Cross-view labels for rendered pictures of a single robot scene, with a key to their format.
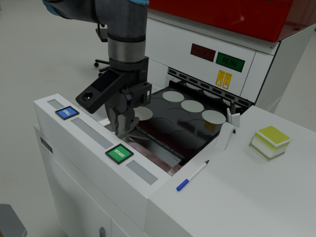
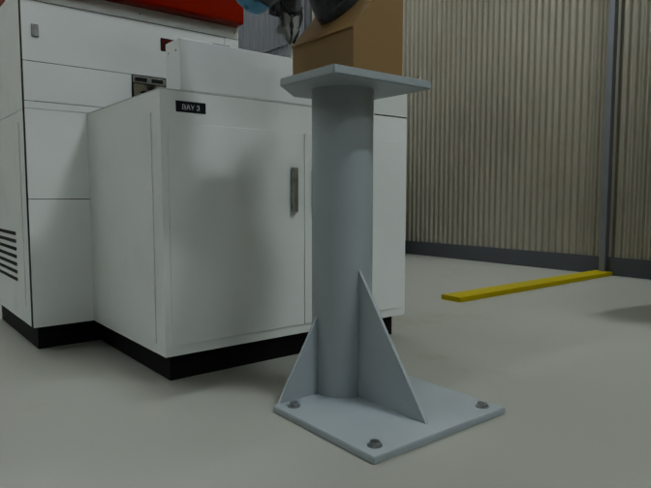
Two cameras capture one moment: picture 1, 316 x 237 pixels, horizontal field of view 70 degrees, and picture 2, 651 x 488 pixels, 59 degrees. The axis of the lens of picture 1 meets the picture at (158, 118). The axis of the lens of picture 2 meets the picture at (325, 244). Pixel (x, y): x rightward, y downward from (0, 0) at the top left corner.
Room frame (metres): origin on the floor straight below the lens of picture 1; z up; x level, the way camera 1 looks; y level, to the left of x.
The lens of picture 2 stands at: (-0.13, 1.91, 0.53)
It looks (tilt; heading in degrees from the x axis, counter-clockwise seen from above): 5 degrees down; 284
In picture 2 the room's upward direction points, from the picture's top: straight up
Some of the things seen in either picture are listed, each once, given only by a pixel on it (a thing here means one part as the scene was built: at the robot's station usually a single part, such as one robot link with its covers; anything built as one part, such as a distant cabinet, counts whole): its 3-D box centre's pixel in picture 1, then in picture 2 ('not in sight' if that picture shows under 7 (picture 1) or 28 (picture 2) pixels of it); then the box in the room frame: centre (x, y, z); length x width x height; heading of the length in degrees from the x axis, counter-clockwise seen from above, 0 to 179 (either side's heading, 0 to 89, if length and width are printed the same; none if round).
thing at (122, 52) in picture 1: (125, 47); not in sight; (0.45, 0.08, 1.25); 0.08 x 0.08 x 0.05
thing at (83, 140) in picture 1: (92, 149); (256, 78); (0.52, 0.19, 0.89); 0.55 x 0.09 x 0.14; 53
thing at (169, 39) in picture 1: (177, 60); (141, 63); (1.06, -0.06, 1.02); 0.81 x 0.03 x 0.40; 53
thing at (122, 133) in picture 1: (130, 124); (290, 31); (0.45, 0.07, 1.06); 0.06 x 0.03 x 0.09; 143
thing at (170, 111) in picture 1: (177, 115); not in sight; (0.77, -0.08, 0.90); 0.34 x 0.34 x 0.01; 53
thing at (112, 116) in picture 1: (121, 118); (282, 29); (0.46, 0.09, 1.06); 0.06 x 0.03 x 0.09; 143
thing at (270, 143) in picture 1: (269, 143); not in sight; (0.53, -0.34, 1.00); 0.07 x 0.07 x 0.07; 34
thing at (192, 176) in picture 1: (194, 173); not in sight; (0.40, -0.11, 0.97); 0.14 x 0.01 x 0.01; 142
